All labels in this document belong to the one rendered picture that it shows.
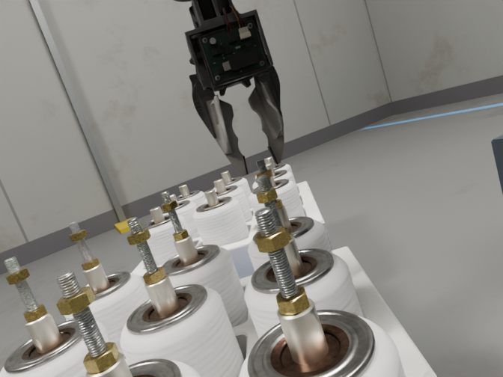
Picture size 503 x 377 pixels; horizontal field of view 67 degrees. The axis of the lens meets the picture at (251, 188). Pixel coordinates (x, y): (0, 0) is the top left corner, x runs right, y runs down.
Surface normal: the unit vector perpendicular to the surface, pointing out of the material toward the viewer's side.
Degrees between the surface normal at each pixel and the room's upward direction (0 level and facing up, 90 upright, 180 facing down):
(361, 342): 4
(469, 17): 90
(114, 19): 90
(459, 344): 0
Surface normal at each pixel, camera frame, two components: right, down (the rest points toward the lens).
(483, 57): -0.85, 0.36
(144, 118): 0.44, 0.02
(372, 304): -0.32, -0.93
